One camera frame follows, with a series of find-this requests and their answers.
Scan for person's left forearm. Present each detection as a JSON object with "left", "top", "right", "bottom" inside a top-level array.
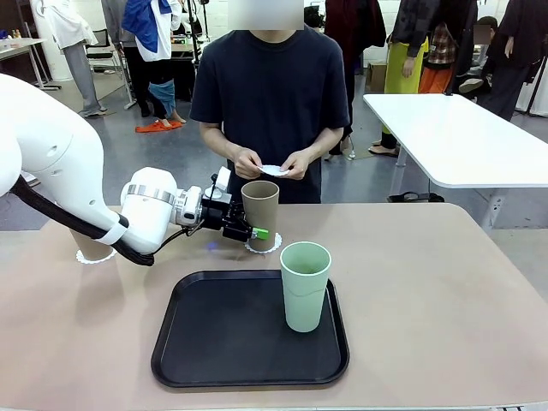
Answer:
[{"left": 301, "top": 127, "right": 343, "bottom": 164}]

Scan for person's right hand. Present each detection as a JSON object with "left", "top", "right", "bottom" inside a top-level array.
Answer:
[{"left": 234, "top": 148, "right": 263, "bottom": 179}]

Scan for cardboard box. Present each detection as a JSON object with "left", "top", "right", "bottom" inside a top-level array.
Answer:
[{"left": 365, "top": 59, "right": 389, "bottom": 93}]

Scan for person's left hand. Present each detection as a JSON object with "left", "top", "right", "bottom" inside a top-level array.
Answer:
[{"left": 280, "top": 152, "right": 313, "bottom": 181}]

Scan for person torso navy T-shirt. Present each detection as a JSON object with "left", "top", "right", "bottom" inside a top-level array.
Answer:
[{"left": 189, "top": 28, "right": 351, "bottom": 205}]

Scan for white rounded table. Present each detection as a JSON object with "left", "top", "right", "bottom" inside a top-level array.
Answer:
[{"left": 362, "top": 92, "right": 548, "bottom": 230}]

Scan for white scalloped paper coaster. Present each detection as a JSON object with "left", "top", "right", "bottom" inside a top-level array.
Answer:
[
  {"left": 256, "top": 164, "right": 291, "bottom": 178},
  {"left": 244, "top": 231, "right": 284, "bottom": 255},
  {"left": 75, "top": 246, "right": 117, "bottom": 266}
]

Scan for black table foot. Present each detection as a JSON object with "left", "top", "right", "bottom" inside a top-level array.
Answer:
[{"left": 388, "top": 191, "right": 445, "bottom": 204}]

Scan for person's right forearm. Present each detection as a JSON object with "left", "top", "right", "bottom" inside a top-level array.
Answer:
[{"left": 200, "top": 122, "right": 245, "bottom": 163}]

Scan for mint green tall cup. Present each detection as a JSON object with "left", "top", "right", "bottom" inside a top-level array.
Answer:
[{"left": 279, "top": 241, "right": 333, "bottom": 334}]

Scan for mannequin plaid top orange trousers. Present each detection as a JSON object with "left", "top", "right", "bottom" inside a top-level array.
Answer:
[{"left": 418, "top": 23, "right": 456, "bottom": 95}]

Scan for black plastic tray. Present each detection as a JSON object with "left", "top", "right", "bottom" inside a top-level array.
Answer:
[{"left": 150, "top": 269, "right": 351, "bottom": 390}]

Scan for seated background person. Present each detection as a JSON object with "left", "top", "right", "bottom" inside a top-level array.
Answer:
[{"left": 456, "top": 15, "right": 500, "bottom": 96}]

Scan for background person dark trousers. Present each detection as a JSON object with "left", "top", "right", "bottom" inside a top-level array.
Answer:
[{"left": 101, "top": 0, "right": 155, "bottom": 117}]

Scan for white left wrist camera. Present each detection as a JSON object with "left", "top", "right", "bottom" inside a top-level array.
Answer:
[{"left": 209, "top": 165, "right": 234, "bottom": 201}]

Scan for mannequin black jacket yellow skirt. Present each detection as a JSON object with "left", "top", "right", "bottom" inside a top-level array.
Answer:
[{"left": 368, "top": 0, "right": 479, "bottom": 158}]

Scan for mannequin white coat grey trousers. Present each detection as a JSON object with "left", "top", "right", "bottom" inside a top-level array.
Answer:
[{"left": 40, "top": 0, "right": 109, "bottom": 117}]

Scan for mannequin dark robe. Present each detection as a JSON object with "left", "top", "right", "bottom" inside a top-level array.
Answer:
[{"left": 485, "top": 0, "right": 548, "bottom": 122}]

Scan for orange cloth on floor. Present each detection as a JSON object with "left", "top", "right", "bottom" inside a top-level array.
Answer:
[{"left": 135, "top": 121, "right": 183, "bottom": 134}]

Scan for grey side table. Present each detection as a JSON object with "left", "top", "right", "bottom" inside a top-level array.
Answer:
[{"left": 0, "top": 37, "right": 61, "bottom": 91}]

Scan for brown tall cup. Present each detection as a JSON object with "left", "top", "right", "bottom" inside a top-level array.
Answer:
[
  {"left": 241, "top": 180, "right": 281, "bottom": 253},
  {"left": 70, "top": 229, "right": 115, "bottom": 261}
]

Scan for black floor stand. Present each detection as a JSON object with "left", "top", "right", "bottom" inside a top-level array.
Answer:
[{"left": 525, "top": 55, "right": 548, "bottom": 117}]

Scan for black office chair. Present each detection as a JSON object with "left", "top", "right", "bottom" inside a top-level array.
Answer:
[{"left": 85, "top": 28, "right": 123, "bottom": 76}]

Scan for mannequin blue white jacket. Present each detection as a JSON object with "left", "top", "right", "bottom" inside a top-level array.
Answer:
[{"left": 122, "top": 0, "right": 188, "bottom": 128}]

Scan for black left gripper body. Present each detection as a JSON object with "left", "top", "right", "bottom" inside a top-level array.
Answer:
[{"left": 200, "top": 194, "right": 253, "bottom": 242}]

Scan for black left arm cable bundle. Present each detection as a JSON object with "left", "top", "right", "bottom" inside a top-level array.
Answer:
[{"left": 11, "top": 173, "right": 156, "bottom": 267}]

